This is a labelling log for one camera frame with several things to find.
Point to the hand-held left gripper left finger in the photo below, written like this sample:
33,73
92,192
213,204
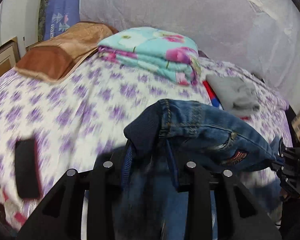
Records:
127,163

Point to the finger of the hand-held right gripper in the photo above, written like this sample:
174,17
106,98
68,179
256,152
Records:
291,150
288,180

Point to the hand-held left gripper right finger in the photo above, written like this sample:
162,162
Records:
173,170

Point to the blue denim pants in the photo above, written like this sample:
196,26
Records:
197,132

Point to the bed with purple-patterned sheet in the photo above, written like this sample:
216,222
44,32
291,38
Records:
90,105

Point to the folded grey garment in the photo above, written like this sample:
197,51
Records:
236,92

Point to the red and blue cloth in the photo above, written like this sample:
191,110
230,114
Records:
213,97

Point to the black rectangular device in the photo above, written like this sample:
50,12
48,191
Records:
27,167

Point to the folded teal floral quilt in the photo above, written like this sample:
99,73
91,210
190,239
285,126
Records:
150,52

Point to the red and white printed cloth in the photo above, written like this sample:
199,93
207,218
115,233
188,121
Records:
13,212

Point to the brown pillow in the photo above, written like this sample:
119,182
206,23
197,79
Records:
65,52

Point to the pale lilac embroidered blanket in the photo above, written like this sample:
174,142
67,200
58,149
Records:
202,20

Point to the blue printed cloth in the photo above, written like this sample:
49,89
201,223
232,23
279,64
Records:
61,10

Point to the wooden picture frame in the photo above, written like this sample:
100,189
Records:
2,57

